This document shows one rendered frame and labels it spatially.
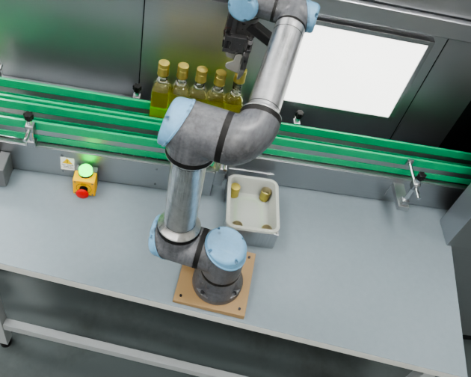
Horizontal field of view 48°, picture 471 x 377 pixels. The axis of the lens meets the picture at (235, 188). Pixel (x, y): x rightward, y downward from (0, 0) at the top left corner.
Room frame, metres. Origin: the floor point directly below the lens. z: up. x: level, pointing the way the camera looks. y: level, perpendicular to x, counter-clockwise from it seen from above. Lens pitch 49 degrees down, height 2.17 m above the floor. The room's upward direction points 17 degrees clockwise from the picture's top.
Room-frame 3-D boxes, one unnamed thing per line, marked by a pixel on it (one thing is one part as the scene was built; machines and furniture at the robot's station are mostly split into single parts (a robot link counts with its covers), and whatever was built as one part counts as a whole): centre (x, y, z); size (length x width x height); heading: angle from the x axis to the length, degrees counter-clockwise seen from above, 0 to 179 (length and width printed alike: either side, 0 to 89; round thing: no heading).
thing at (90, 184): (1.05, 0.47, 0.79); 0.07 x 0.07 x 0.07; 11
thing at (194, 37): (1.48, -0.02, 1.15); 0.90 x 0.03 x 0.34; 101
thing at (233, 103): (1.32, 0.09, 0.99); 0.06 x 0.06 x 0.21; 12
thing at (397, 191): (1.33, -0.56, 0.90); 0.17 x 0.05 x 0.23; 11
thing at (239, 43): (1.32, 0.11, 1.32); 0.09 x 0.08 x 0.12; 102
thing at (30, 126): (1.04, 0.64, 0.94); 0.07 x 0.04 x 0.13; 11
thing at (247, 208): (1.13, -0.07, 0.80); 0.22 x 0.17 x 0.09; 11
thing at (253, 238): (1.15, -0.06, 0.79); 0.27 x 0.17 x 0.08; 11
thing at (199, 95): (1.30, 0.20, 0.99); 0.06 x 0.06 x 0.21; 11
